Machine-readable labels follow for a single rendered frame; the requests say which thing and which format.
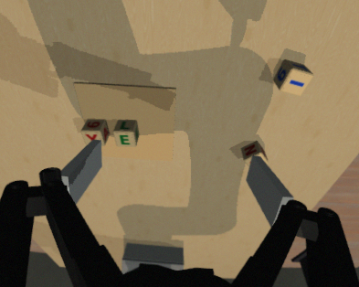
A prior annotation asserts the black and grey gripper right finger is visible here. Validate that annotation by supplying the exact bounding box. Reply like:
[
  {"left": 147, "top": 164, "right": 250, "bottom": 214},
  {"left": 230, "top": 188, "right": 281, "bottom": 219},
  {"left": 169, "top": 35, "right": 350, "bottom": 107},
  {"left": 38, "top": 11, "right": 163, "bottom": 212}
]
[{"left": 229, "top": 155, "right": 359, "bottom": 287}]

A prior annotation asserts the tan square mat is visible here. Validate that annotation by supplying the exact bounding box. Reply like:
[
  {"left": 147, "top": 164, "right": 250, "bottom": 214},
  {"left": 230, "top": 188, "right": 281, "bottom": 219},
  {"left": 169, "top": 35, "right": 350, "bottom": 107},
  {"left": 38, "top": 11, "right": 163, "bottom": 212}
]
[{"left": 73, "top": 82, "right": 176, "bottom": 161}]

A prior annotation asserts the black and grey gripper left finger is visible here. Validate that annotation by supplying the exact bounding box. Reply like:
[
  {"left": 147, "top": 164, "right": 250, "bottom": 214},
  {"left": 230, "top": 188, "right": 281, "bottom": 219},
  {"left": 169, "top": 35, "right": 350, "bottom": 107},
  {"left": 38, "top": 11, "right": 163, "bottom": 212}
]
[{"left": 0, "top": 140, "right": 131, "bottom": 287}]

